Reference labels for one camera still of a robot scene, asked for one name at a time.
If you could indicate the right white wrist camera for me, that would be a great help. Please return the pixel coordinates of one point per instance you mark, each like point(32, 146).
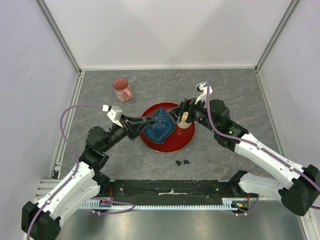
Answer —
point(204, 90)

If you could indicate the black earbud charging case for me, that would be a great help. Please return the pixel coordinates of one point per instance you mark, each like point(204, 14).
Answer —
point(149, 120)

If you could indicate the aluminium frame post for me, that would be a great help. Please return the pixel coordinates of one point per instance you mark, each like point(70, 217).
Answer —
point(277, 33)
point(58, 34)

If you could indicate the left aluminium frame post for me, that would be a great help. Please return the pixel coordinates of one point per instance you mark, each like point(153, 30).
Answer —
point(58, 34)

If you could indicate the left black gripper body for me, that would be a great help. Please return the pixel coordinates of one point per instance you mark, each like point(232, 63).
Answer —
point(128, 127)

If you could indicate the blue shell-shaped dish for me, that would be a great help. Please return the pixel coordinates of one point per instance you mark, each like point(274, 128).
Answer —
point(163, 127)

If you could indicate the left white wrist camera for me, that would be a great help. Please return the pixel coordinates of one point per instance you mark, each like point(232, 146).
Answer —
point(114, 113)

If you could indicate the red round tray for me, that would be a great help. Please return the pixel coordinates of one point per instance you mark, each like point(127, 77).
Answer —
point(178, 140)

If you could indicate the pink floral mug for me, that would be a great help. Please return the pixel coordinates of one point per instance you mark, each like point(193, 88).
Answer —
point(122, 90)

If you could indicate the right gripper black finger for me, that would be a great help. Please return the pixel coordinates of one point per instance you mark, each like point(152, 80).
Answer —
point(190, 103)
point(179, 110)

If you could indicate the slotted grey cable duct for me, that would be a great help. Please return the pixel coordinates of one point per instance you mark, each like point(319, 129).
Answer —
point(98, 205)

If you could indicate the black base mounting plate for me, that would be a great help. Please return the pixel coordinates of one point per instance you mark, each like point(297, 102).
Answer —
point(171, 192)

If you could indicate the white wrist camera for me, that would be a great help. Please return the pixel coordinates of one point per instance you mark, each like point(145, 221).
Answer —
point(114, 113)
point(204, 90)

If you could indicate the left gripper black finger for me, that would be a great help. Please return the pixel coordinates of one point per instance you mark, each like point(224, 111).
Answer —
point(133, 120)
point(136, 128)

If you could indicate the beige ceramic cup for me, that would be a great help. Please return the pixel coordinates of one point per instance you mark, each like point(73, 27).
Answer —
point(183, 124)

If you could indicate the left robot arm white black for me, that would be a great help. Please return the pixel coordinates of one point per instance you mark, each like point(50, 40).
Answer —
point(44, 219)

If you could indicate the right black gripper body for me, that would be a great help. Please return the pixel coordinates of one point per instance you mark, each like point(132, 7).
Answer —
point(198, 113)

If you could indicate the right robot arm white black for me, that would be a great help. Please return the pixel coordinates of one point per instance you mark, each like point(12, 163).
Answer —
point(296, 186)

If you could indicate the right aluminium frame post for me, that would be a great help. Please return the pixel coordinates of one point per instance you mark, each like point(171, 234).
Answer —
point(277, 33)

